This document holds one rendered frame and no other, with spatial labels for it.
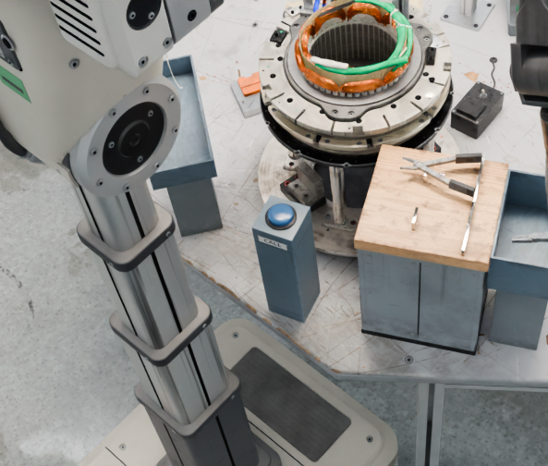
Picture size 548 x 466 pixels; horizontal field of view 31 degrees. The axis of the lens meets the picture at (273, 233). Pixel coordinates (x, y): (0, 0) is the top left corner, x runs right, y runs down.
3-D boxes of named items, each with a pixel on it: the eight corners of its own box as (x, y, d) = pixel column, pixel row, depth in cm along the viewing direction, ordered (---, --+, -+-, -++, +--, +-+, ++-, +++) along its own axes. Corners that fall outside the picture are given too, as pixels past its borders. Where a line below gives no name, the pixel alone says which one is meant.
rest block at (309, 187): (307, 177, 187) (304, 160, 183) (324, 196, 184) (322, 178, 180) (287, 190, 186) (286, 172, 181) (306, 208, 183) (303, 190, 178)
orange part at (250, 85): (268, 71, 207) (268, 67, 207) (276, 87, 205) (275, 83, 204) (237, 81, 207) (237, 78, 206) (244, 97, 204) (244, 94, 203)
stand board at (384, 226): (507, 172, 155) (509, 163, 153) (487, 273, 145) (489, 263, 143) (382, 153, 160) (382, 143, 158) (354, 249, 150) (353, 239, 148)
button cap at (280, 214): (274, 202, 157) (274, 199, 156) (298, 210, 156) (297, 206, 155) (263, 222, 155) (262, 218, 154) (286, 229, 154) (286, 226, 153)
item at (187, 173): (162, 168, 197) (130, 67, 174) (215, 157, 197) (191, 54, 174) (179, 271, 183) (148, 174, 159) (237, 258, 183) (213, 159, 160)
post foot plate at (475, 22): (478, 32, 210) (478, 30, 209) (439, 19, 213) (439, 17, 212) (495, 6, 214) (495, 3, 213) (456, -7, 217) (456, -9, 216)
